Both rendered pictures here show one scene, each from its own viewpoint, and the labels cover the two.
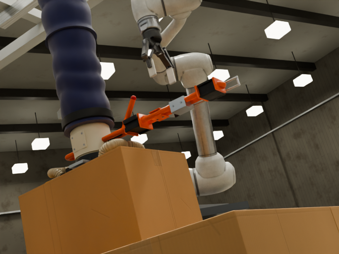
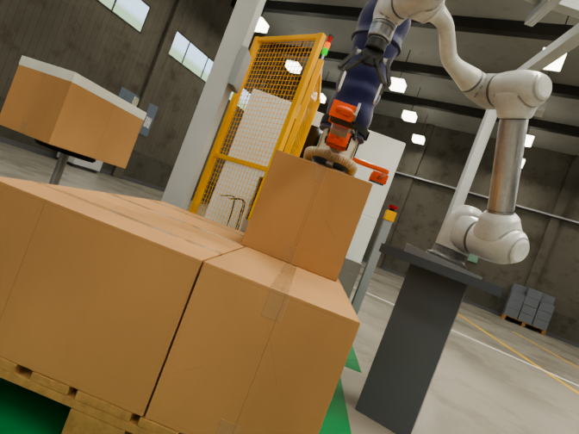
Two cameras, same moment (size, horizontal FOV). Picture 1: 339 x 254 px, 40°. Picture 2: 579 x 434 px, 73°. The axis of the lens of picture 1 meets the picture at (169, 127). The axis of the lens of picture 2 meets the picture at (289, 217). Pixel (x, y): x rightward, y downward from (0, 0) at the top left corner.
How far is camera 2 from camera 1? 163 cm
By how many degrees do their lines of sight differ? 65
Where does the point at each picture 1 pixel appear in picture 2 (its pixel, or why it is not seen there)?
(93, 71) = (358, 79)
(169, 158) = (339, 180)
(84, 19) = not seen: hidden behind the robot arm
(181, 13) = (413, 14)
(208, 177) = (477, 236)
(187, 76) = (497, 102)
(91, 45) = not seen: hidden behind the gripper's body
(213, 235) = not seen: outside the picture
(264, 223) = (13, 197)
